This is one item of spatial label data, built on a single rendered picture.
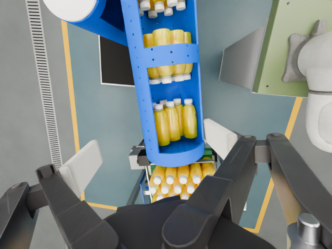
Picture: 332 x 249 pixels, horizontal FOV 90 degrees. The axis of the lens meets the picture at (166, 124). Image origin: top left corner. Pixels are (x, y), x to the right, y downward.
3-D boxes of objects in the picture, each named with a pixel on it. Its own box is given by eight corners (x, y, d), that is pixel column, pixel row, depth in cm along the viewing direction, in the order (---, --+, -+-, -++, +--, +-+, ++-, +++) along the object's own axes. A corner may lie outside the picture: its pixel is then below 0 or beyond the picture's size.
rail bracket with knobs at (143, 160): (154, 147, 105) (151, 155, 96) (156, 157, 107) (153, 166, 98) (140, 148, 107) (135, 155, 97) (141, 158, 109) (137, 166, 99)
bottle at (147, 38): (141, 31, 62) (148, 82, 68) (159, 30, 64) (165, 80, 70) (138, 36, 69) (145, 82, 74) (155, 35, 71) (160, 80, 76)
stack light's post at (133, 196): (157, 143, 203) (125, 217, 99) (158, 145, 205) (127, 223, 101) (154, 143, 204) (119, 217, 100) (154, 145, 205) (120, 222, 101)
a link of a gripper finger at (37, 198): (55, 208, 12) (12, 217, 12) (84, 172, 17) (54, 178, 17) (48, 190, 11) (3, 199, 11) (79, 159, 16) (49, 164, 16)
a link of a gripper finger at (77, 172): (78, 199, 14) (69, 201, 14) (103, 161, 20) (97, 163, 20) (67, 166, 13) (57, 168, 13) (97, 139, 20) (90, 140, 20)
